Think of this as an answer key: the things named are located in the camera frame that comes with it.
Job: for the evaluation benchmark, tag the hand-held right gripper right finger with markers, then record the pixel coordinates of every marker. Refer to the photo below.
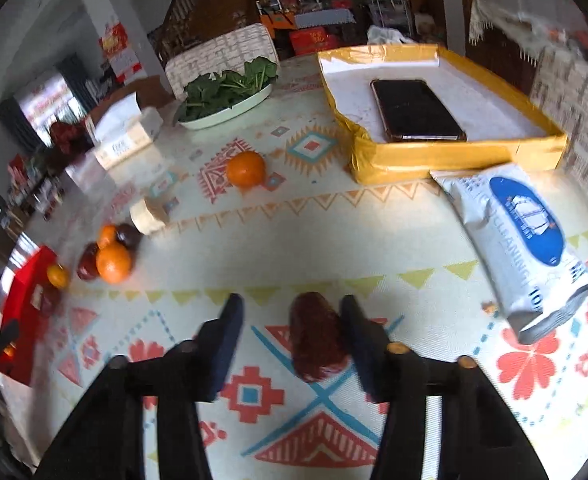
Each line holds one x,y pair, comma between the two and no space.
358,340

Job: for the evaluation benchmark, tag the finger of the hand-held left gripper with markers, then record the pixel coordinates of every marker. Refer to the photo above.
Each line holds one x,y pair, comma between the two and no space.
5,334

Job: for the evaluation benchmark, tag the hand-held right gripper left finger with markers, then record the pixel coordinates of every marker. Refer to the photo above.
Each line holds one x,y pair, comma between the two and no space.
226,340

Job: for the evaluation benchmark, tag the small orange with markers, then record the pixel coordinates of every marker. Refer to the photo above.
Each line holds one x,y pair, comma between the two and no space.
9,351
107,235
57,276

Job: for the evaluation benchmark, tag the red tray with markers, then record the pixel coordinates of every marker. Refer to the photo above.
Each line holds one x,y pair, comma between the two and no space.
24,280

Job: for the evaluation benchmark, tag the large orange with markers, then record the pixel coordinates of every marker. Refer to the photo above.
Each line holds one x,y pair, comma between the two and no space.
246,170
114,263

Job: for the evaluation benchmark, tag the dark purple plum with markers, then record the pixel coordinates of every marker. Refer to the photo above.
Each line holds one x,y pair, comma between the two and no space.
129,236

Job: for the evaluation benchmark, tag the white blue wet wipes pack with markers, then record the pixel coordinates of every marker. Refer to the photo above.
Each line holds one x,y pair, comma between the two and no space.
513,230

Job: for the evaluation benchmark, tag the yellow cardboard box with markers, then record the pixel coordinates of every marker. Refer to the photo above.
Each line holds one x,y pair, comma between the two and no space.
448,160

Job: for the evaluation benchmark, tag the red clothing pile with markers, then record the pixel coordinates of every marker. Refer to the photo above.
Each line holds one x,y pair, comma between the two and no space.
66,137

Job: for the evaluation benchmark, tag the white tissue box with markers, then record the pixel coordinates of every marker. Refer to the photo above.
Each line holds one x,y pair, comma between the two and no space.
124,145

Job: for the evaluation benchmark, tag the white oval plate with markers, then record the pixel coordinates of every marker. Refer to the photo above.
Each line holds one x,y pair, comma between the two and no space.
214,119

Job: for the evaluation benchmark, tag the black smartphone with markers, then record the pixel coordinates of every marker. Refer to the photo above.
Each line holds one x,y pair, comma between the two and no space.
413,110

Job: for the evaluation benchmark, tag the window with blue curtains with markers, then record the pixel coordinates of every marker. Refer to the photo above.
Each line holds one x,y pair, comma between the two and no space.
44,100

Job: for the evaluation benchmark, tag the green spinach leaves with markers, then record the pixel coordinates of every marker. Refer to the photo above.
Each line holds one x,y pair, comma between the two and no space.
224,87

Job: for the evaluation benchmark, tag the brown chair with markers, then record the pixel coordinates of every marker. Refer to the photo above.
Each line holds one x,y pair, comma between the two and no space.
149,91

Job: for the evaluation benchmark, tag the patterned fabric chair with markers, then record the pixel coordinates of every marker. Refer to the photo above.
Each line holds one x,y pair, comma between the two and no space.
573,110
214,47

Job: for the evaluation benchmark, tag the white plastic bag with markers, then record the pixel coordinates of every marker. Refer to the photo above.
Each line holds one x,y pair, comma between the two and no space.
386,34

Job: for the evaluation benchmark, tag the blue checked table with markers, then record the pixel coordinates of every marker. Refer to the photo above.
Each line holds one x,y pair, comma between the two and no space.
324,18

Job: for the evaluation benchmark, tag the wooden staircase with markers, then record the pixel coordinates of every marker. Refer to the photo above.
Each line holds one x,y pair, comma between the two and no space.
181,15

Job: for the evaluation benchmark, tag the fringed white towel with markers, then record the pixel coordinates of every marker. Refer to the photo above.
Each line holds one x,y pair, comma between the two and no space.
498,22

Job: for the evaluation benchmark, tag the red wall calendar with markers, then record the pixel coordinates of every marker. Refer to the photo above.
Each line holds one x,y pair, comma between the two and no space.
119,50

